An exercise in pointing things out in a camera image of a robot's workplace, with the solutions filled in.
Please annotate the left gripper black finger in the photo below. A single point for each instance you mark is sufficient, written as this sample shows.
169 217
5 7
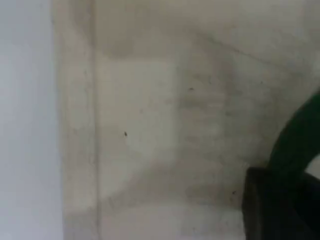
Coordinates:
272 207
313 207

